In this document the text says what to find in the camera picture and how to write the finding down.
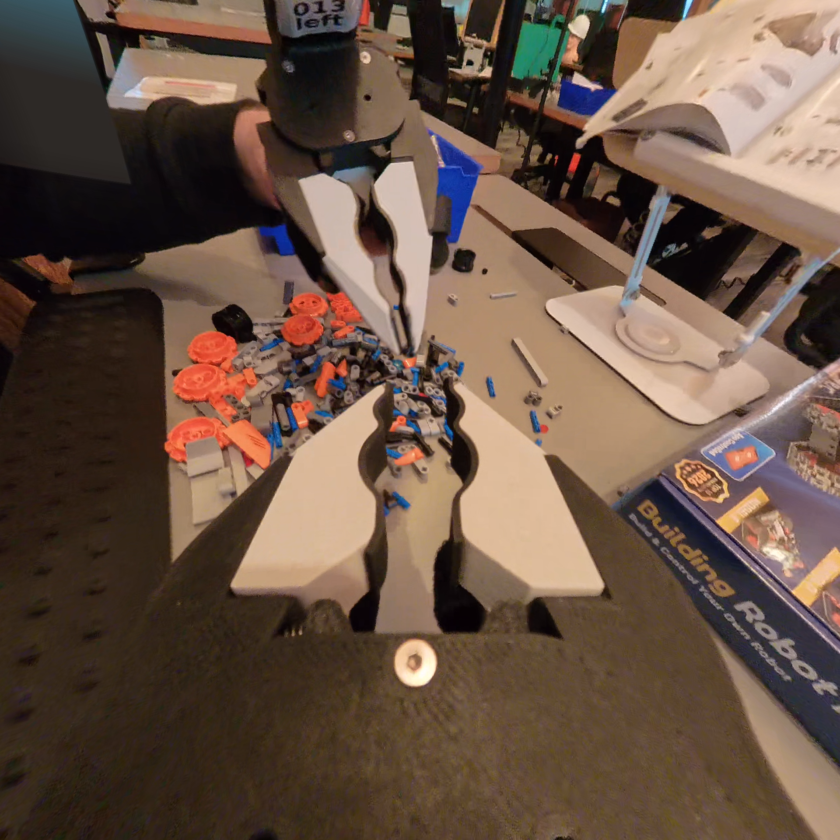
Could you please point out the cluster of orange wheels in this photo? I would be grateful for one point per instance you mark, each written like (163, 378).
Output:
(200, 380)

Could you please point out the white paper sheet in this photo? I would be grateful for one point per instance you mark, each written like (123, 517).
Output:
(177, 88)

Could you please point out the pile of small building parts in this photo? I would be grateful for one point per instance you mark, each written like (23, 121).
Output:
(367, 374)

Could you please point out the black pole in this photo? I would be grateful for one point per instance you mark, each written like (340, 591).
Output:
(502, 65)

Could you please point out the black wheel rim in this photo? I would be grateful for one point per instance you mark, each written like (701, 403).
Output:
(233, 321)

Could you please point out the small black wheel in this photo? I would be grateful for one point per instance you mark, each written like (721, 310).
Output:
(463, 260)

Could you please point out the white book stand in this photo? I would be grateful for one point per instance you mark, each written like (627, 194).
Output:
(656, 367)

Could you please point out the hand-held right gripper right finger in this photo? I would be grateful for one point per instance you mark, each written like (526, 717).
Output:
(525, 525)

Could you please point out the black dimpled pad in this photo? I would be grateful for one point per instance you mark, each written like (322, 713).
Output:
(79, 492)

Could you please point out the wooden-edged table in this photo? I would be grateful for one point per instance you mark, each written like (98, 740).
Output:
(544, 108)

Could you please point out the black rounded object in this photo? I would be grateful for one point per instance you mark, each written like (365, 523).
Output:
(105, 262)

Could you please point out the grey work table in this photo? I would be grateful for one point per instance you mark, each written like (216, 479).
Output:
(197, 65)

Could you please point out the open instruction booklet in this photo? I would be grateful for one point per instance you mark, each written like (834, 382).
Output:
(722, 79)

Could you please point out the person's left hand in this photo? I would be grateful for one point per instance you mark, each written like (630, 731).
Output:
(253, 151)

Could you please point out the person's left forearm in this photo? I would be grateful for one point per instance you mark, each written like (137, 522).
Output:
(177, 177)

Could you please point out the blue robot kit box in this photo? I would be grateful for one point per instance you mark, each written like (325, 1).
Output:
(741, 558)

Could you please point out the blue plastic bin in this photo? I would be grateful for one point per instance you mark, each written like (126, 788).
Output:
(584, 98)
(459, 184)

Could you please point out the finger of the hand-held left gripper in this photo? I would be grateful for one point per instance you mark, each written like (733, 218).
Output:
(410, 223)
(334, 229)

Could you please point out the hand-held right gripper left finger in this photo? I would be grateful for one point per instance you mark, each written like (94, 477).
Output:
(315, 525)

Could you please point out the long grey beam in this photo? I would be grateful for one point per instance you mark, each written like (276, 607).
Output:
(530, 362)

